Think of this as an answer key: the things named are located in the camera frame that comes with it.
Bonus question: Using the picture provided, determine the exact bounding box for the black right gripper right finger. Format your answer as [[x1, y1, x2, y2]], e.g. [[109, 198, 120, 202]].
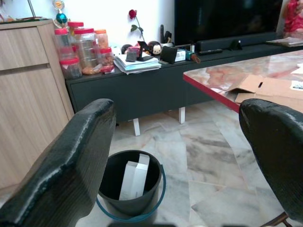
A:
[[238, 98, 303, 223]]

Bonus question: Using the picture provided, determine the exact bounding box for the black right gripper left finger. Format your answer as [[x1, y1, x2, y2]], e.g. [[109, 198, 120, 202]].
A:
[[0, 98, 117, 227]]

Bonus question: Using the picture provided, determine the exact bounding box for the flat brown cardboard box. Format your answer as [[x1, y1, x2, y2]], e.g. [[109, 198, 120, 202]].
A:
[[224, 74, 303, 107]]

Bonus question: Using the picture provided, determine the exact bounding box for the white cardboard box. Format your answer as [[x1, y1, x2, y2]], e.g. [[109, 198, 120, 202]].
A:
[[131, 153, 150, 197], [118, 160, 143, 201]]

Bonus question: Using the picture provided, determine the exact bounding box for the light wooden cabinet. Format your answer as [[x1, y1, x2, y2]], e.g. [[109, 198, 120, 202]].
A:
[[0, 17, 75, 190]]

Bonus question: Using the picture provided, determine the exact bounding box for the marble table with red edge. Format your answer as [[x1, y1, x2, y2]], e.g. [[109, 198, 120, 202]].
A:
[[183, 49, 303, 114]]

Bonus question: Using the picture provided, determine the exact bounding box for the short dark-filled red lid jar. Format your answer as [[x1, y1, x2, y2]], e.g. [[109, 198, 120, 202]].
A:
[[59, 58, 83, 80]]

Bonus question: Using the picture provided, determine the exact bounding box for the flat glossy book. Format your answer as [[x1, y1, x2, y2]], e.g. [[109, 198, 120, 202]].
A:
[[265, 36, 303, 48]]

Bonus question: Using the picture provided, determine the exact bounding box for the orange snack bag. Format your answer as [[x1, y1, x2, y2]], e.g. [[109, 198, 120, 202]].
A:
[[82, 66, 102, 75]]

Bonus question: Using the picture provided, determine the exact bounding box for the black low TV console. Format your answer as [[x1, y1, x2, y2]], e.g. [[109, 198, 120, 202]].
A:
[[65, 44, 303, 137]]

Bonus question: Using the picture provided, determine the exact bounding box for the black remote control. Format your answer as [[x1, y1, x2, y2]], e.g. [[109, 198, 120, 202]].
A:
[[197, 49, 223, 56]]

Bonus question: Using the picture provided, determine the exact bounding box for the small nut-filled red lid jar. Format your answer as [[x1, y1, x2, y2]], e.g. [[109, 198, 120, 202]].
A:
[[98, 47, 115, 67]]

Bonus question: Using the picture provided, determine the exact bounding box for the large red lid plastic jar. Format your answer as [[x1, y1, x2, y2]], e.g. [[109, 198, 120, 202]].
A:
[[73, 28, 99, 69]]

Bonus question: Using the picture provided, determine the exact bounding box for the tall red lid plastic jar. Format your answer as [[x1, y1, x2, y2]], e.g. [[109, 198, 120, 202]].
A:
[[53, 28, 72, 61], [67, 21, 85, 43]]

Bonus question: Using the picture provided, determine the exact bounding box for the red gold figurine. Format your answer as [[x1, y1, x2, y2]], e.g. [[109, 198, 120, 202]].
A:
[[283, 0, 303, 40]]

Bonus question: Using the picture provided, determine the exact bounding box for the stack of papers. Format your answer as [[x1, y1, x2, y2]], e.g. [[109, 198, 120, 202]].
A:
[[113, 53, 163, 75]]

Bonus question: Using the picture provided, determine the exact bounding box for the white printed box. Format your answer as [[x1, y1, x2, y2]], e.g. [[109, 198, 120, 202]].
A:
[[175, 49, 187, 62]]

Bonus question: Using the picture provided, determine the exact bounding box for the orange lid plastic jar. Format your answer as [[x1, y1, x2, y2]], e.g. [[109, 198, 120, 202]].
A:
[[94, 29, 109, 50]]

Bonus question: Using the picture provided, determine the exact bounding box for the black flat television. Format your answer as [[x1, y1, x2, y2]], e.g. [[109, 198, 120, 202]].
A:
[[174, 0, 284, 45]]

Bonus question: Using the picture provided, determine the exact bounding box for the black round plush toy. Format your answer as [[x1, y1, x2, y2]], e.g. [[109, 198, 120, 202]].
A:
[[121, 44, 134, 55]]

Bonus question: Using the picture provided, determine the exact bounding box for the red square box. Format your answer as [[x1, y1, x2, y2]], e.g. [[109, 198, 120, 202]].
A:
[[127, 46, 142, 57]]

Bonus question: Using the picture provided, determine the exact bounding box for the black square box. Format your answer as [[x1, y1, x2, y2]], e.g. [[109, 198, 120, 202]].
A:
[[160, 46, 178, 64]]

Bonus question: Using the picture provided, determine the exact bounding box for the black phone stand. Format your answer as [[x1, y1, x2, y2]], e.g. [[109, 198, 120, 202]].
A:
[[137, 41, 154, 62]]

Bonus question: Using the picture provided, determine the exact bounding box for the teal ball trophy ornament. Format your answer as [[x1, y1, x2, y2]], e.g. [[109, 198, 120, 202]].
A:
[[52, 0, 68, 26]]

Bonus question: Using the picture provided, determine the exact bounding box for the brown round plush toy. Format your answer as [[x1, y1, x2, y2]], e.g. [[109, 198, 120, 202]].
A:
[[148, 40, 163, 56]]

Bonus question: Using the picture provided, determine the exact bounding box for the white cup with black tools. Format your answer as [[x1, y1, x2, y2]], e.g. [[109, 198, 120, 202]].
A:
[[160, 24, 175, 48]]

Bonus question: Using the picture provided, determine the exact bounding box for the red artificial rose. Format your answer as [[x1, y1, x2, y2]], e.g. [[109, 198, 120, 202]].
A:
[[128, 9, 146, 43]]

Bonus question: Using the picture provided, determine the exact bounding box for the black bucket with blue handle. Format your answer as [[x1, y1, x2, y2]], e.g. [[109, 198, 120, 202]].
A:
[[96, 149, 167, 223]]

